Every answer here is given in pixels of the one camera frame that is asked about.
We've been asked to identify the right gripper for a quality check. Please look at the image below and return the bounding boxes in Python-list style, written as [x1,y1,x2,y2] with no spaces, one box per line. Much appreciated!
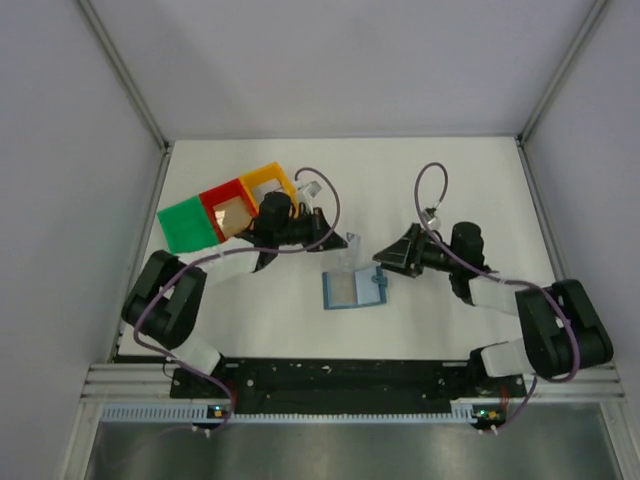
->
[374,223,462,278]

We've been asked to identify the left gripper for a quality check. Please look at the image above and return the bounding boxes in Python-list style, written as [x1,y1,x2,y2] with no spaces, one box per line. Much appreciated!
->
[274,207,347,253]

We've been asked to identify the silver credit card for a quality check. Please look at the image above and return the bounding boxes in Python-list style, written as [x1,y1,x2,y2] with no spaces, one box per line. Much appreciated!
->
[339,232,361,270]

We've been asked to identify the blue leather card holder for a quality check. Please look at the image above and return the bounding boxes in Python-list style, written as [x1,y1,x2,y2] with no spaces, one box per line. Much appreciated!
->
[322,265,388,310]

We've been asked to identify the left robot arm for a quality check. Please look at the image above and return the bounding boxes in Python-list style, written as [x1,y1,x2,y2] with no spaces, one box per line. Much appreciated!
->
[121,192,348,397]

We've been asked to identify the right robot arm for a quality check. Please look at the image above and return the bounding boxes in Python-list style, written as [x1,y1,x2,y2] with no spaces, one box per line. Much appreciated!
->
[373,222,614,396]

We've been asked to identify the gold cards in red bin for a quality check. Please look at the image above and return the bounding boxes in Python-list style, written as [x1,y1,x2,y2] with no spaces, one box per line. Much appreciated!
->
[212,196,252,238]

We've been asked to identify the yellow plastic bin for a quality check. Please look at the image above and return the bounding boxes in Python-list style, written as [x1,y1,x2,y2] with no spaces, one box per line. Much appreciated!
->
[239,162,298,210]

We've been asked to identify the red plastic bin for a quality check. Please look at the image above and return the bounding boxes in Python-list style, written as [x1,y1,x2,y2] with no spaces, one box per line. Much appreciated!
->
[199,178,257,243]

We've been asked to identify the green plastic bin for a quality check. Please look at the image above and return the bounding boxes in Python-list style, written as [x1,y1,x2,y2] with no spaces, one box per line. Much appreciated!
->
[157,195,221,254]

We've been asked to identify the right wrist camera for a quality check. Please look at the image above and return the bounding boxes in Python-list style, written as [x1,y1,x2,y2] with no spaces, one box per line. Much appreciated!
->
[422,207,441,231]

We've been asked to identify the white cable duct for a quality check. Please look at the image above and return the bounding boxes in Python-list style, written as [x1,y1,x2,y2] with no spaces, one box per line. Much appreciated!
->
[99,402,506,426]

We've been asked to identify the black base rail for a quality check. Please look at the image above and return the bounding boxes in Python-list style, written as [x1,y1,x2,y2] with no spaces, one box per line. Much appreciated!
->
[167,355,524,416]

